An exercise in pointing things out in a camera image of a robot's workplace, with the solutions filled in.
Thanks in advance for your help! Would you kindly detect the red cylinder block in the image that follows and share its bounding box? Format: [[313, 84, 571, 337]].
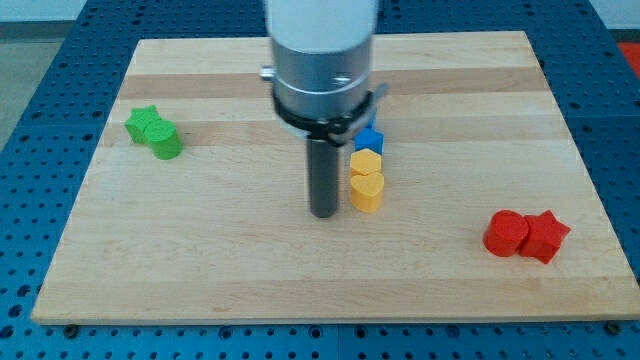
[[483, 210, 529, 257]]

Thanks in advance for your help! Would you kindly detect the black clamp ring with lever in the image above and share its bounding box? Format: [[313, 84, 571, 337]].
[[272, 82, 390, 148]]

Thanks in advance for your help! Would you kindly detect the blue cube block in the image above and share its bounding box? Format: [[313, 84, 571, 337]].
[[354, 128, 384, 155]]

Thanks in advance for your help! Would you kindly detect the yellow heart block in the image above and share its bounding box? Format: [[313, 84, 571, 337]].
[[350, 172, 385, 213]]

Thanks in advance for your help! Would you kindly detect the green cylinder block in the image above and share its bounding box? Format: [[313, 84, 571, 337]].
[[143, 119, 183, 160]]

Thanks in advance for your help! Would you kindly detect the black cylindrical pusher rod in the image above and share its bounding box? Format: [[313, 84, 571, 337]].
[[306, 139, 339, 218]]

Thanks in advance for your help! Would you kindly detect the yellow hexagon block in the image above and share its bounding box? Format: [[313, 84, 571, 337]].
[[349, 148, 382, 176]]

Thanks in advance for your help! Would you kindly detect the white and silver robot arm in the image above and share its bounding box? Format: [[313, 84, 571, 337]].
[[260, 0, 378, 120]]

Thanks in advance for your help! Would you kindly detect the red star block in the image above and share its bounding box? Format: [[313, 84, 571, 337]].
[[518, 210, 571, 264]]

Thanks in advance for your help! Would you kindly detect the light wooden board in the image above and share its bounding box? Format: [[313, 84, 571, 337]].
[[32, 31, 639, 325]]

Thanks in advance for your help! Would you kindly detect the green star block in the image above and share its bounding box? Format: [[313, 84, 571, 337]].
[[125, 105, 161, 144]]

